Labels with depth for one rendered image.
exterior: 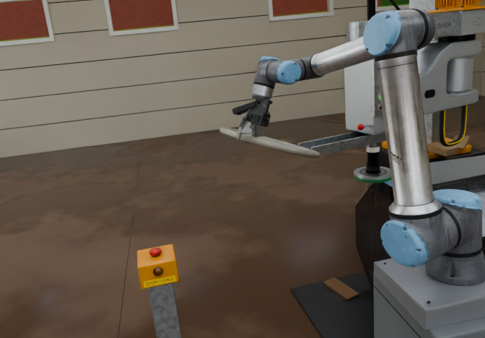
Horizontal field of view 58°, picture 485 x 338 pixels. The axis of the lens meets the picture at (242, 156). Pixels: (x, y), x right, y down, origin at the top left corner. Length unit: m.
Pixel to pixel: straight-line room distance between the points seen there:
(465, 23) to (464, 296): 1.67
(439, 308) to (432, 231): 0.23
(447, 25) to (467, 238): 1.44
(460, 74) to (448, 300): 1.65
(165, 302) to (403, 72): 1.01
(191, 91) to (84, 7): 2.28
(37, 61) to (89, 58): 0.84
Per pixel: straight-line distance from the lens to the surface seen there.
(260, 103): 1.86
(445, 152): 3.35
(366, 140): 2.39
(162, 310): 1.53
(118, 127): 8.32
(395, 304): 1.65
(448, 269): 1.57
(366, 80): 2.33
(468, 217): 1.50
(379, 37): 1.30
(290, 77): 1.74
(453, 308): 1.50
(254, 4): 8.37
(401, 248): 1.39
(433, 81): 2.64
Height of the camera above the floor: 1.74
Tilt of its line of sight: 16 degrees down
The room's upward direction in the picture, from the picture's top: 5 degrees counter-clockwise
